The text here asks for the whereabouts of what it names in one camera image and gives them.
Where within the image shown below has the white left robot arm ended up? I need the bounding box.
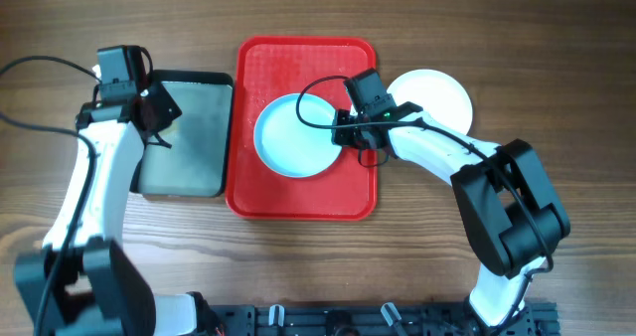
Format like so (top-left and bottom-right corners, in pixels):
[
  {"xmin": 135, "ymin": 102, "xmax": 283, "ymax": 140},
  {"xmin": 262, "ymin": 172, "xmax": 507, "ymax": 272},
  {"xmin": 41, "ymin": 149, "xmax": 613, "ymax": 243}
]
[{"xmin": 15, "ymin": 83, "xmax": 223, "ymax": 335}]

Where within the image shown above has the red plastic tray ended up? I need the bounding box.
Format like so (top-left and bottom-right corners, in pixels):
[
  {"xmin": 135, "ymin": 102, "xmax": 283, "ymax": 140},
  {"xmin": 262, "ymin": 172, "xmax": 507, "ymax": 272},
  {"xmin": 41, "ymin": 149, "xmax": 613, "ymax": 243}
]
[{"xmin": 225, "ymin": 36, "xmax": 378, "ymax": 221}]

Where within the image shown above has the white plate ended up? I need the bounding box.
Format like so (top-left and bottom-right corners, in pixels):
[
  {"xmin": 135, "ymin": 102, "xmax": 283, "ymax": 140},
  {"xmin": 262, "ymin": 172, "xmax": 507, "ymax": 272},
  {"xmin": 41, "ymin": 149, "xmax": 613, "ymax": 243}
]
[{"xmin": 388, "ymin": 69, "xmax": 473, "ymax": 135}]

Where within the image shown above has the black metal-lined tray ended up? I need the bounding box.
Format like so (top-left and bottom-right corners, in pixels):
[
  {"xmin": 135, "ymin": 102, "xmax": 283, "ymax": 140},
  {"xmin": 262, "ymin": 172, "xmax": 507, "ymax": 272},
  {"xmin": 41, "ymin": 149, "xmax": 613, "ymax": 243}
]
[{"xmin": 130, "ymin": 70, "xmax": 234, "ymax": 198}]

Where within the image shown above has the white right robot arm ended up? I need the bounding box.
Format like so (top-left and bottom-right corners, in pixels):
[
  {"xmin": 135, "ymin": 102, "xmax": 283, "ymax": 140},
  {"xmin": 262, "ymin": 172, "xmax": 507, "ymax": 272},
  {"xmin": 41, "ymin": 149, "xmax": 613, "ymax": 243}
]
[{"xmin": 330, "ymin": 102, "xmax": 571, "ymax": 335}]

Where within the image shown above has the light blue plate with stain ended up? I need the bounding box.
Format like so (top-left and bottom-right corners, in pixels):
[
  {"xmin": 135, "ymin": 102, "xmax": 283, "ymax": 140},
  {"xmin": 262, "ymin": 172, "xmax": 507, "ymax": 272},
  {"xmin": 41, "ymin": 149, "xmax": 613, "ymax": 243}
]
[{"xmin": 253, "ymin": 93, "xmax": 342, "ymax": 178}]

